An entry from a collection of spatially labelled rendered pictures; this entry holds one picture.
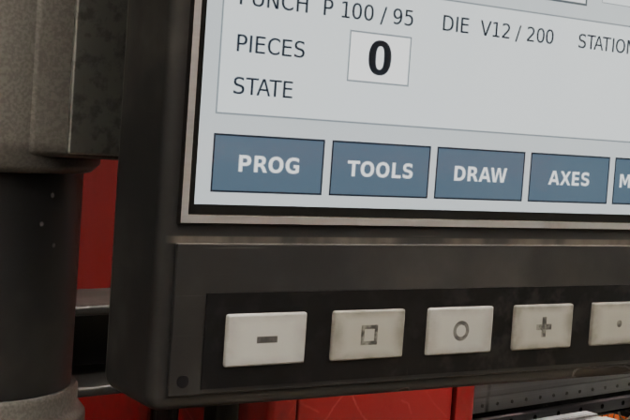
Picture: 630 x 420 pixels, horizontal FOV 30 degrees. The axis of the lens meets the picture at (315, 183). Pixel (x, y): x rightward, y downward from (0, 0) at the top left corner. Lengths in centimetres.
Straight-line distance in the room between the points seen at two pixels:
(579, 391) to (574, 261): 151
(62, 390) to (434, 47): 24
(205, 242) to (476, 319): 14
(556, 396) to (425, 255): 153
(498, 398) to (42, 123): 145
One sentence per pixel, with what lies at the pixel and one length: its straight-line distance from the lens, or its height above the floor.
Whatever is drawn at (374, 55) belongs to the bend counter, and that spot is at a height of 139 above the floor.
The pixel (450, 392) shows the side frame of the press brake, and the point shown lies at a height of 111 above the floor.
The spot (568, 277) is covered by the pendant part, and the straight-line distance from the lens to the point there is 58.
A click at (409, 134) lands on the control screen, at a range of 51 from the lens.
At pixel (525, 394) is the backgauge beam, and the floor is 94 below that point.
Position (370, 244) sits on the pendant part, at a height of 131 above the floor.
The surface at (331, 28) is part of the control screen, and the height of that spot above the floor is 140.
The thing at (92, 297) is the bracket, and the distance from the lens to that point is 93.
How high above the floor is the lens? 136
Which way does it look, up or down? 3 degrees down
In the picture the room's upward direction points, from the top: 4 degrees clockwise
